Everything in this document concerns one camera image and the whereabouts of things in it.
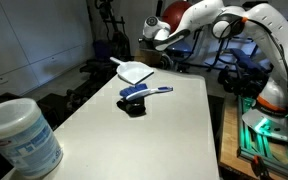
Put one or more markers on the black glove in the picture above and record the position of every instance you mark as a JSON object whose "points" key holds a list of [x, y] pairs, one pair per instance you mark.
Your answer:
{"points": [[134, 108]]}

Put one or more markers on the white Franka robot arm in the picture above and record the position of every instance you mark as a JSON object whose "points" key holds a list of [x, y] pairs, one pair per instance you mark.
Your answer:
{"points": [[200, 13]]}

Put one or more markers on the white plastic dustpan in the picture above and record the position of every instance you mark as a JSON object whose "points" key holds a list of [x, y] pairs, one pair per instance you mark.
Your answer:
{"points": [[134, 71]]}

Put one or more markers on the black dumbbell pile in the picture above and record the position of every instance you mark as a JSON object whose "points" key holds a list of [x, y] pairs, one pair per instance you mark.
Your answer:
{"points": [[247, 83]]}

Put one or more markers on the black multi-gym frame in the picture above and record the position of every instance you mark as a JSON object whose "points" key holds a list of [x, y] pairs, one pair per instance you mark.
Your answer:
{"points": [[221, 53]]}

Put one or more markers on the white blue wipes tub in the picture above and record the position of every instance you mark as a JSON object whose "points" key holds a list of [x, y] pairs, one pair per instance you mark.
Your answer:
{"points": [[24, 140]]}

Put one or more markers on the wooden board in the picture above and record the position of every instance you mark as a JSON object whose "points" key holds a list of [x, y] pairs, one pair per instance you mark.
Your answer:
{"points": [[229, 133]]}

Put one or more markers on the black upright exercise machine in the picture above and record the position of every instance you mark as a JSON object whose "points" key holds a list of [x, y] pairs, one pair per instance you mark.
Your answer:
{"points": [[119, 40]]}

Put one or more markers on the white wall cabinets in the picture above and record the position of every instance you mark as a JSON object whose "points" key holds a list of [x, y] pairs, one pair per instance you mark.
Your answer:
{"points": [[34, 33]]}

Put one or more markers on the green-lit aluminium frame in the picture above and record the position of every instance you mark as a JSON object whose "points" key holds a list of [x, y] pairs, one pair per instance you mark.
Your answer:
{"points": [[250, 143]]}

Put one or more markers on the red exercise ball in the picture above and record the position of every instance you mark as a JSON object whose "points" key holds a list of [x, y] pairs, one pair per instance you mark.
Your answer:
{"points": [[172, 15]]}

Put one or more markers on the black weight plate rack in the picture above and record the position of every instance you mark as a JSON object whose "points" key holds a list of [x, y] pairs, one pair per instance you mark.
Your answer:
{"points": [[165, 61]]}

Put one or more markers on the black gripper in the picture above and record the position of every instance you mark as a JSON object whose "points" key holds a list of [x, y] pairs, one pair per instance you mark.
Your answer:
{"points": [[148, 43]]}

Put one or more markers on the grey weight plate stack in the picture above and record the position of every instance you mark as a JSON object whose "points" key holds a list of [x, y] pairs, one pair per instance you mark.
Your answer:
{"points": [[165, 61]]}

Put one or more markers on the blue balance trainer dome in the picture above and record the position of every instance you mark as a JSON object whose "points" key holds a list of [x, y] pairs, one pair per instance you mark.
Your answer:
{"points": [[184, 46]]}

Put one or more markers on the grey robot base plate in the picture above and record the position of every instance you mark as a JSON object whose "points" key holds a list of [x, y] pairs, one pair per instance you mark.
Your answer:
{"points": [[277, 128]]}

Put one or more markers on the black floor exercise equipment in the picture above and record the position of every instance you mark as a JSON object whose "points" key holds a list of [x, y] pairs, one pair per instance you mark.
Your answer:
{"points": [[94, 68]]}

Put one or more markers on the orange black clamp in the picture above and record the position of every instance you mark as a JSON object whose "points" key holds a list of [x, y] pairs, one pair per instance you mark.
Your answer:
{"points": [[257, 163]]}

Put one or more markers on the blue weight bench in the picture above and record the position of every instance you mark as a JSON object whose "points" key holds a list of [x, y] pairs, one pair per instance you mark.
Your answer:
{"points": [[247, 58]]}

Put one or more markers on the blue white hand brush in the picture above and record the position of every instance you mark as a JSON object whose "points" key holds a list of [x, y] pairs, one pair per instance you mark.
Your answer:
{"points": [[134, 92]]}

